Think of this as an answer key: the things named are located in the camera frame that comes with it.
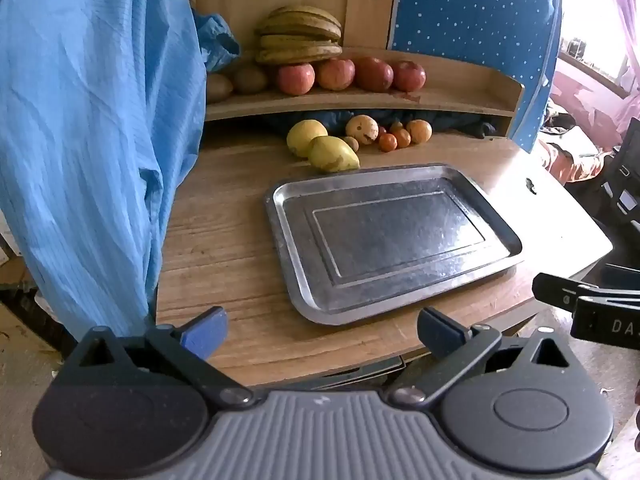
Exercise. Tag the small black object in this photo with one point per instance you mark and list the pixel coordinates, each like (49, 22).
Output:
(531, 186)

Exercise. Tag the small brown round fruit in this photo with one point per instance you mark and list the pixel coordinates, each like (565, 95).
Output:
(350, 143)

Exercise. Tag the black device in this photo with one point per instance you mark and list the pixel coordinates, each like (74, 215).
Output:
(622, 180)

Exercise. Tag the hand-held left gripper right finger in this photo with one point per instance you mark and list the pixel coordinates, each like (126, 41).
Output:
(440, 332)

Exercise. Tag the brown kiwi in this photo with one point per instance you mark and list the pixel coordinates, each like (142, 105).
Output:
(250, 77)
(219, 88)

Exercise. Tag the round yellow lemon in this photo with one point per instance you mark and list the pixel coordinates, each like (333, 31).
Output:
(302, 135)

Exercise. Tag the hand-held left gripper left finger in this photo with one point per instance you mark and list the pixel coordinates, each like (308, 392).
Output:
(207, 331)

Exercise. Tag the bunch of bananas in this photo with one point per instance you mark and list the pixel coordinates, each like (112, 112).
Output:
(300, 35)

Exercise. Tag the yellow mango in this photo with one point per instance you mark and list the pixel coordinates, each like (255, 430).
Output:
(332, 156)

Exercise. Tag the large orange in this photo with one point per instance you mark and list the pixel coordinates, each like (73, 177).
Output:
(419, 131)

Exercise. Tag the pink cloth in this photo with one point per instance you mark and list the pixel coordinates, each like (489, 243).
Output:
(575, 162)

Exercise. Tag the blue white-dotted cloth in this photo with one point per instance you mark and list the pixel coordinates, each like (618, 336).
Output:
(470, 10)

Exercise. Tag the light blue cloth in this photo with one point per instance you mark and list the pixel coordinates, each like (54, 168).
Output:
(95, 135)

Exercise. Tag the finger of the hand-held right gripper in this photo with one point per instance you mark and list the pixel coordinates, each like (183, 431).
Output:
(557, 292)
(622, 276)

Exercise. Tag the metal tray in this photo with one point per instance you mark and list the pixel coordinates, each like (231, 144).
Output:
(395, 240)

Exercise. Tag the crumpled blue plastic bag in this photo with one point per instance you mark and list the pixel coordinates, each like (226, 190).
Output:
(215, 42)

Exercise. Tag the red apple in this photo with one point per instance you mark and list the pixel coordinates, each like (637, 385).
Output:
(335, 74)
(296, 79)
(373, 74)
(409, 76)

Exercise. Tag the curved wooden shelf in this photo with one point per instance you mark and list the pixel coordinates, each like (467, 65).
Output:
(465, 92)

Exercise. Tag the small orange tangerine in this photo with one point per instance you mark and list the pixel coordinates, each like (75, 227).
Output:
(387, 143)
(401, 138)

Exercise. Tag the dark blue cloth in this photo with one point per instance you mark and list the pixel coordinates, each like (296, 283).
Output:
(450, 121)

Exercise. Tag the beige striped melon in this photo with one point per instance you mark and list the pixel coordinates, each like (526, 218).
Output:
(361, 129)

